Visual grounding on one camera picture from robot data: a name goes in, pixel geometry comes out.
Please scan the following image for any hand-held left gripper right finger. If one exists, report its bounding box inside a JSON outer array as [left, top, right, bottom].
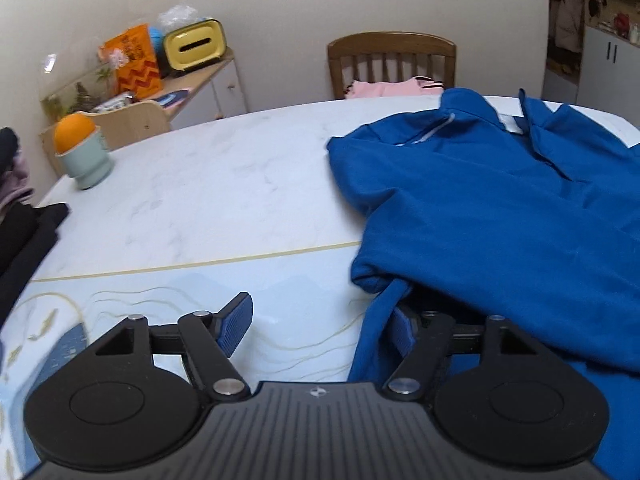
[[385, 305, 541, 403]]

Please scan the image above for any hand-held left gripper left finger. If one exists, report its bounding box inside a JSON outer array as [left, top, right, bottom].
[[92, 291, 254, 403]]

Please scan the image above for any blue shirt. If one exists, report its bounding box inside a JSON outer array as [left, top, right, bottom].
[[326, 87, 640, 480]]

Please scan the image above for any stack of folded clothes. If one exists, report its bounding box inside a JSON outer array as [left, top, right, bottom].
[[0, 127, 70, 326]]

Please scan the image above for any pale green cup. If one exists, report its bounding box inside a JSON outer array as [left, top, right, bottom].
[[54, 122, 113, 191]]

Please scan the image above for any light wooden chair back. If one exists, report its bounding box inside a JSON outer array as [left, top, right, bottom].
[[39, 100, 173, 177]]

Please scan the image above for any white side cabinet wooden top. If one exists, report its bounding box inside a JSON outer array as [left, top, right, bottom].
[[165, 47, 249, 131]]

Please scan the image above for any blue round mat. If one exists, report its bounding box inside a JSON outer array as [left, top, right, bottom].
[[155, 89, 193, 109]]

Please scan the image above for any pink garment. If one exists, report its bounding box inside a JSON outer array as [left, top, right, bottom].
[[344, 76, 446, 101]]

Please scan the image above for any orange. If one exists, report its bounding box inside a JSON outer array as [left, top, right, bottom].
[[52, 113, 97, 155]]

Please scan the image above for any small printed box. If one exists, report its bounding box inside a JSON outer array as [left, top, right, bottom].
[[92, 92, 136, 113]]

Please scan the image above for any glass fish tank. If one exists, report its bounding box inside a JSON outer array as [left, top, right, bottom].
[[40, 55, 131, 126]]

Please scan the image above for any orange snack bag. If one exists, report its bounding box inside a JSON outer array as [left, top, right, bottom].
[[100, 24, 163, 101]]

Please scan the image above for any yellow tissue box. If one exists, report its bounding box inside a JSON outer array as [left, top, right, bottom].
[[162, 19, 227, 72]]

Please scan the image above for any clear plastic bag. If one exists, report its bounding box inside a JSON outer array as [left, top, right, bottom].
[[159, 5, 201, 31]]

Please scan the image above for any white shoe cabinet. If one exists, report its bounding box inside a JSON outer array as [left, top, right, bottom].
[[580, 25, 640, 111]]

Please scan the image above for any pink hanging coat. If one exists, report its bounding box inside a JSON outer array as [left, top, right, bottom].
[[548, 0, 585, 53]]

